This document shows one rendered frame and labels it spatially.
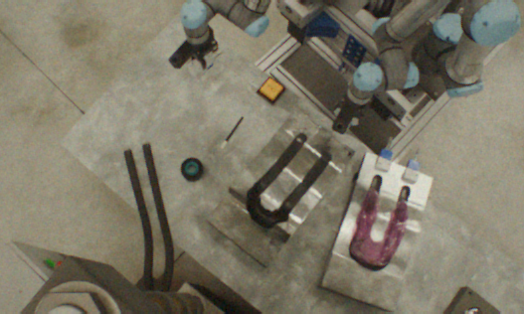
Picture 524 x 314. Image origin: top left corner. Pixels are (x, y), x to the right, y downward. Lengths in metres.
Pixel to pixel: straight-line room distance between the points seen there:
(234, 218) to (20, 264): 0.80
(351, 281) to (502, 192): 1.46
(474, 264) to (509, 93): 1.45
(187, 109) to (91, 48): 1.24
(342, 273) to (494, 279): 0.60
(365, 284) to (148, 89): 1.05
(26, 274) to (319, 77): 1.84
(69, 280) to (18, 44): 2.69
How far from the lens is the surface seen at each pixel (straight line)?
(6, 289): 1.28
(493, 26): 1.25
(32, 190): 2.91
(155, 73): 2.03
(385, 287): 1.77
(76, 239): 2.78
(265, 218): 1.77
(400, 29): 1.52
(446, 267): 1.96
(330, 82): 2.66
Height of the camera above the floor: 2.62
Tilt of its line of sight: 75 degrees down
